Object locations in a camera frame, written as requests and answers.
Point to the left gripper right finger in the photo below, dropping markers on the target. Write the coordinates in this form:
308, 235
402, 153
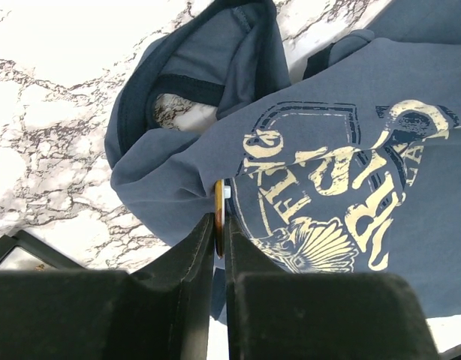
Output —
257, 314

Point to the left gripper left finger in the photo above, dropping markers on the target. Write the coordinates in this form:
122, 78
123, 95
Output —
179, 283

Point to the yellow round badge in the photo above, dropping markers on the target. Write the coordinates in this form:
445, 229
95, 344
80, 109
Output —
222, 193

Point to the blue printed tank top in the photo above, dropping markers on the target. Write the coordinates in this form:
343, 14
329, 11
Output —
355, 168

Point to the black wire frame stand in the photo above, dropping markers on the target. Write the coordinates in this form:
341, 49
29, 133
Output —
23, 251

